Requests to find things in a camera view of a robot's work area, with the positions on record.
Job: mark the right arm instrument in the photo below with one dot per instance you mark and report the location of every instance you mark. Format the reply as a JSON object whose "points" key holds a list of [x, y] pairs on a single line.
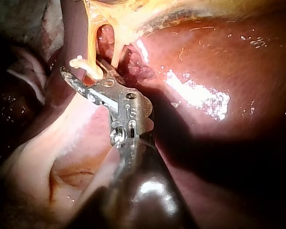
{"points": [[133, 112]]}

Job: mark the thin tube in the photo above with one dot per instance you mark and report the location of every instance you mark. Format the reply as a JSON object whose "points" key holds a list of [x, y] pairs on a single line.
{"points": [[92, 47], [116, 56]]}

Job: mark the dark right arm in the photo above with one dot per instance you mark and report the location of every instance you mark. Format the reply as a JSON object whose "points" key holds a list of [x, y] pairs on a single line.
{"points": [[145, 198]]}

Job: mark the right arm instrument jaw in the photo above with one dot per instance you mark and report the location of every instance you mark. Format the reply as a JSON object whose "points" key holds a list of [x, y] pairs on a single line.
{"points": [[110, 70], [95, 94]]}

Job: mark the dark red liver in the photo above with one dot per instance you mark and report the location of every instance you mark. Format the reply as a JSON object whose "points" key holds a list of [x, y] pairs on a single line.
{"points": [[217, 62]]}

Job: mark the white clip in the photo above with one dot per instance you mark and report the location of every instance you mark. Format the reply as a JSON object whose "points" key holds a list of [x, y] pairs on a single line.
{"points": [[85, 65]]}

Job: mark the gallbladder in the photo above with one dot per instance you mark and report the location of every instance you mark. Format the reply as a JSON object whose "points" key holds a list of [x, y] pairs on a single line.
{"points": [[162, 13]]}

